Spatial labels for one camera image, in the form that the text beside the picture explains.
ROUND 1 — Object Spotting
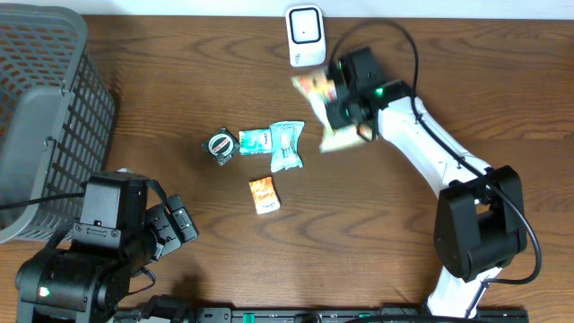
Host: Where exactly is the orange snack packet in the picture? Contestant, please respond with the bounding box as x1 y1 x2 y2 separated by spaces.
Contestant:
248 177 281 215

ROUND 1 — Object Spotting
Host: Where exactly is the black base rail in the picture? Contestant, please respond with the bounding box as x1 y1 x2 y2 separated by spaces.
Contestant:
111 307 530 323

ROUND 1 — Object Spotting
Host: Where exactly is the white yellow chip bag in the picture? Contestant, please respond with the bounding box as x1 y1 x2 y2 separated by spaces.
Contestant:
291 68 366 153

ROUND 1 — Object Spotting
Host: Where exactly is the dark grey plastic basket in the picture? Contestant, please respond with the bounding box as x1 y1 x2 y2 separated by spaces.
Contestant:
1 4 117 242

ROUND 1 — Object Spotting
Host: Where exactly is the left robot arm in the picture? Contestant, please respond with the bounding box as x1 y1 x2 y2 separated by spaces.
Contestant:
15 171 199 322

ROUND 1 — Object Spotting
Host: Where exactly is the teal white snack packet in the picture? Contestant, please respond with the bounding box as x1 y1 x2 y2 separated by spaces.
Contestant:
269 121 305 172

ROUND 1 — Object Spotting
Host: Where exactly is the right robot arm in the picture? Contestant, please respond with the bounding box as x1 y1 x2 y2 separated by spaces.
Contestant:
326 48 527 319

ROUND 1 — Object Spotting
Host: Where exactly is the white barcode scanner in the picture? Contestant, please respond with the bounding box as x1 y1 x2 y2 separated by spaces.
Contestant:
285 4 326 67

